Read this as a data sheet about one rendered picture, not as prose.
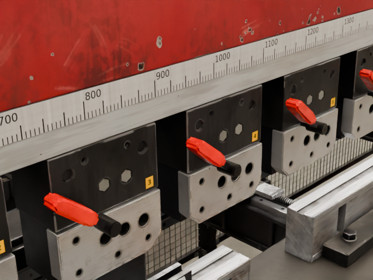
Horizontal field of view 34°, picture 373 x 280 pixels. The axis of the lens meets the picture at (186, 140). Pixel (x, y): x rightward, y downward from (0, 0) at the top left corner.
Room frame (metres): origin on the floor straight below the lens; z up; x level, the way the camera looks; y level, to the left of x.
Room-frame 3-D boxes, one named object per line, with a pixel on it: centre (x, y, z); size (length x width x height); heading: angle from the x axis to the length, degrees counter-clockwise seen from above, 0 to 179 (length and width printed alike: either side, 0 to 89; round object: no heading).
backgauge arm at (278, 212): (1.36, -0.06, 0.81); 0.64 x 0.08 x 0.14; 45
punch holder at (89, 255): (0.65, 0.12, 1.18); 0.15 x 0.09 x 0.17; 135
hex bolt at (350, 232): (0.98, -0.30, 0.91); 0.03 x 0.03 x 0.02
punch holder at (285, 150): (0.93, -0.17, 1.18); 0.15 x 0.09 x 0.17; 135
